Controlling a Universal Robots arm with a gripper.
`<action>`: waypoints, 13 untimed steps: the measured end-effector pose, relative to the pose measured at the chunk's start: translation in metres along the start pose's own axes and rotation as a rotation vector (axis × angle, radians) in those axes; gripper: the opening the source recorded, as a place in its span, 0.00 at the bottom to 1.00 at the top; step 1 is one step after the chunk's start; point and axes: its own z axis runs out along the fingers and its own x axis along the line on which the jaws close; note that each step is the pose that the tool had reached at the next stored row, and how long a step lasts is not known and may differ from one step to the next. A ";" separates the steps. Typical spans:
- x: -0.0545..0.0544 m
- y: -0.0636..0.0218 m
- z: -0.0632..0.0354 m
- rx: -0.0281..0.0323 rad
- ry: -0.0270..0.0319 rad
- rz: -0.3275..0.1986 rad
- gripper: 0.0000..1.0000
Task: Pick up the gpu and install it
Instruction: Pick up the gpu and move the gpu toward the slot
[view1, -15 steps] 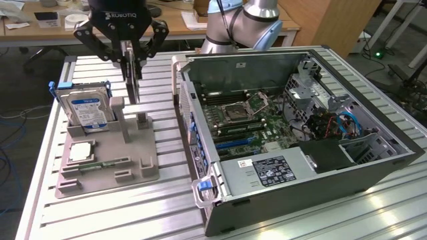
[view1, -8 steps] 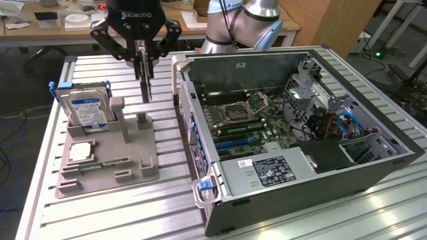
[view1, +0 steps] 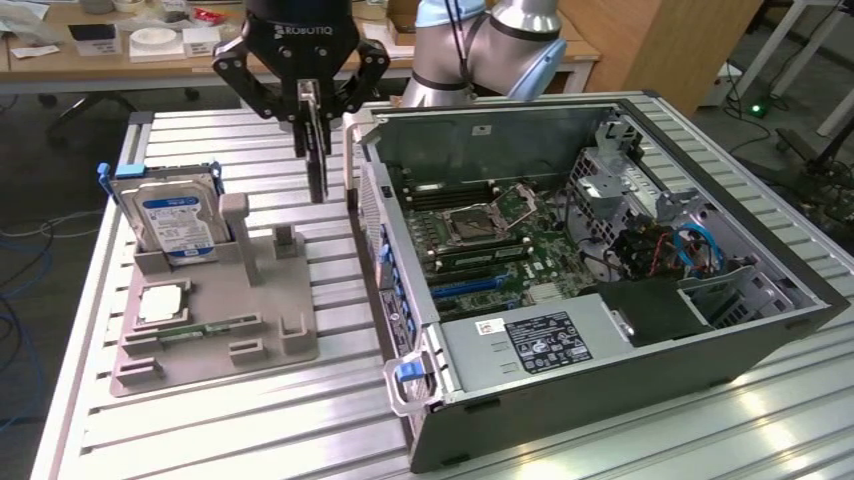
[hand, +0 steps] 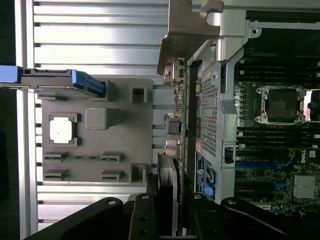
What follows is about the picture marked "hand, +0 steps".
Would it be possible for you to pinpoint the blue expansion slot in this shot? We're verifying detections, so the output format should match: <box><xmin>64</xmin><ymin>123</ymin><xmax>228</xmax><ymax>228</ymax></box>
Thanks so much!
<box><xmin>235</xmin><ymin>160</ymin><xmax>285</xmax><ymax>171</ymax></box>

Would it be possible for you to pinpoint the green RAM stick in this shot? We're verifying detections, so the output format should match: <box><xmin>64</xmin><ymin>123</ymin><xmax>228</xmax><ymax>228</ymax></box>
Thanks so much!
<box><xmin>44</xmin><ymin>154</ymin><xmax>121</xmax><ymax>161</ymax></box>

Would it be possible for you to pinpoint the grey parts rack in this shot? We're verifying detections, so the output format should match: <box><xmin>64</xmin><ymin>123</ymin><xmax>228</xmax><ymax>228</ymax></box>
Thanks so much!
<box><xmin>40</xmin><ymin>77</ymin><xmax>155</xmax><ymax>188</ymax></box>

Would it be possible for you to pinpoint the green motherboard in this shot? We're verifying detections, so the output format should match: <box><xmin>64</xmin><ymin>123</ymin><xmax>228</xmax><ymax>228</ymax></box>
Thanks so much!
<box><xmin>233</xmin><ymin>58</ymin><xmax>320</xmax><ymax>218</ymax></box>

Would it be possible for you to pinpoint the silver chipset heatsink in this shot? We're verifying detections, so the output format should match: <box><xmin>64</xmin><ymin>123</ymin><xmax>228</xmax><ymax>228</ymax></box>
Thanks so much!
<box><xmin>293</xmin><ymin>174</ymin><xmax>318</xmax><ymax>199</ymax></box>

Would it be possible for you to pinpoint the open PC case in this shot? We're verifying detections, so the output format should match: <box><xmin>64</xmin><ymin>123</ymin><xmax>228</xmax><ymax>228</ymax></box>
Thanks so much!
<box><xmin>186</xmin><ymin>9</ymin><xmax>320</xmax><ymax>220</ymax></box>

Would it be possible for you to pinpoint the silver CPU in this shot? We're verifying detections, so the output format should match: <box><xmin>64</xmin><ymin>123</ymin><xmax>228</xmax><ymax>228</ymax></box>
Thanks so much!
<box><xmin>49</xmin><ymin>119</ymin><xmax>74</xmax><ymax>145</ymax></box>

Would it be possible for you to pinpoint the CPU socket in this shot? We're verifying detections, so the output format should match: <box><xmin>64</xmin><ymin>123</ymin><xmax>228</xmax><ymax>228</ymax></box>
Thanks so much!
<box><xmin>254</xmin><ymin>85</ymin><xmax>308</xmax><ymax>125</ymax></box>

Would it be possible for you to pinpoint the metal socket cover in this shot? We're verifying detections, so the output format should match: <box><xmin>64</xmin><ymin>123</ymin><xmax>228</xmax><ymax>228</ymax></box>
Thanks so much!
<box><xmin>303</xmin><ymin>89</ymin><xmax>320</xmax><ymax>123</ymax></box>

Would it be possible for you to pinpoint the hard disk with blue bracket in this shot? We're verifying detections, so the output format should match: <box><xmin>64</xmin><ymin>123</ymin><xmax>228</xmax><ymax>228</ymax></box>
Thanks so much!
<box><xmin>0</xmin><ymin>64</ymin><xmax>106</xmax><ymax>99</ymax></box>

